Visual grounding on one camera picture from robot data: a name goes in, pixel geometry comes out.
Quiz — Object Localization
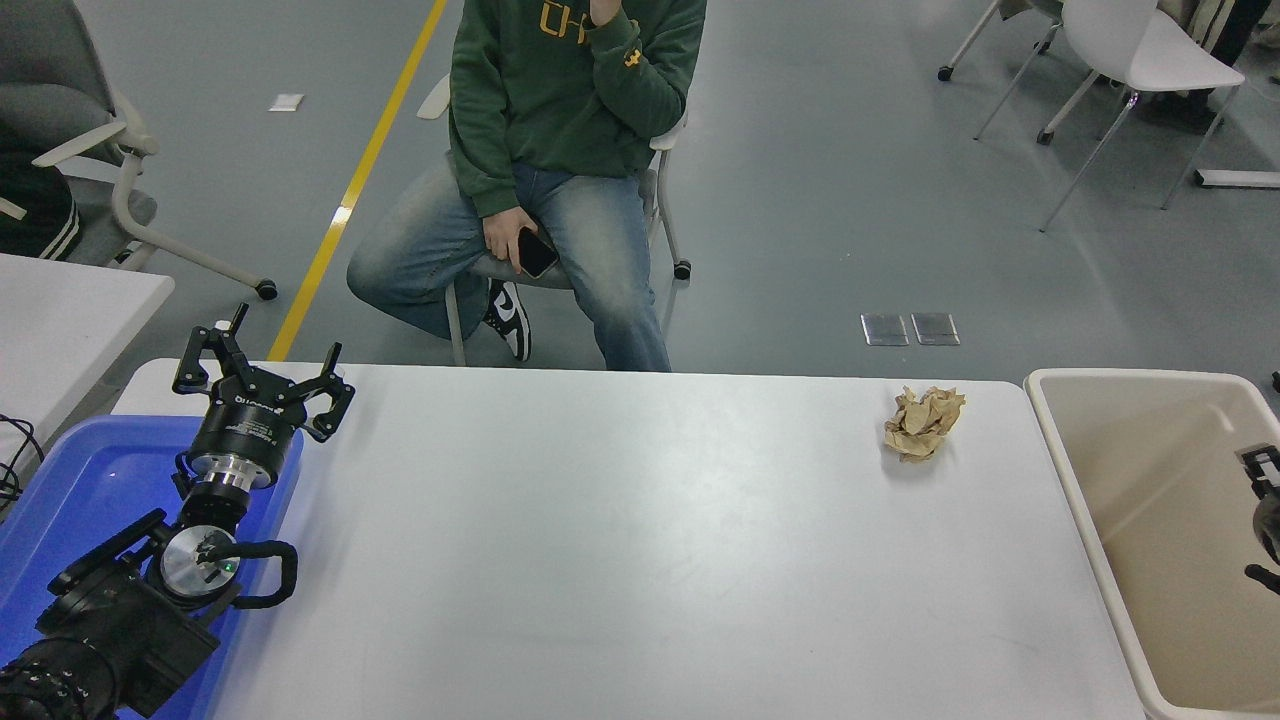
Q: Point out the grey office chair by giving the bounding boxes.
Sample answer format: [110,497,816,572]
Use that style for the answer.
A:
[0,0,279,303]

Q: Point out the tan paper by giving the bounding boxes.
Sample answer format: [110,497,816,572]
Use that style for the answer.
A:
[883,386,967,464]

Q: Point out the person's right hand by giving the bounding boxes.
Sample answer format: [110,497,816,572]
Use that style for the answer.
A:
[484,207,542,274]

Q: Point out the large pale plastic bin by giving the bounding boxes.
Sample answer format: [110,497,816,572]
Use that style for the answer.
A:
[1025,368,1280,720]

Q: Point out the blue plastic tray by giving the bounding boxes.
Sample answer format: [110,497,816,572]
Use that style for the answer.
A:
[0,415,304,720]

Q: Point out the white plastic chair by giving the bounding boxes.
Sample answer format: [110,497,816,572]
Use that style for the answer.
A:
[975,0,1247,233]

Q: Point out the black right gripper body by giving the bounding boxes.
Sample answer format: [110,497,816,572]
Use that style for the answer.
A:
[1252,497,1280,563]

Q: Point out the white-legged rolling chair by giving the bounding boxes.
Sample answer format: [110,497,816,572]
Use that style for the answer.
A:
[937,0,1063,83]

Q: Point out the white table foot bar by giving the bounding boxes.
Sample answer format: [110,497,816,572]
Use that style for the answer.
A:
[1193,168,1280,191]

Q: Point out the white side table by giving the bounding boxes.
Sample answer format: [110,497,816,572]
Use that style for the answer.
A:
[0,253,176,471]

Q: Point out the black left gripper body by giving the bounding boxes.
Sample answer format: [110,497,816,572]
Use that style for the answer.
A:
[187,381,307,473]

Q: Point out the black smartphone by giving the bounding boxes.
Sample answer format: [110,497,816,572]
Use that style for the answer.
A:
[517,226,561,280]

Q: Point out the black cables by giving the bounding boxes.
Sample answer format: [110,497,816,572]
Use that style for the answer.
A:
[0,413,46,516]

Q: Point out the person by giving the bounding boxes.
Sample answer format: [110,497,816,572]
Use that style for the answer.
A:
[346,0,708,373]
[1140,0,1280,136]
[0,120,81,263]

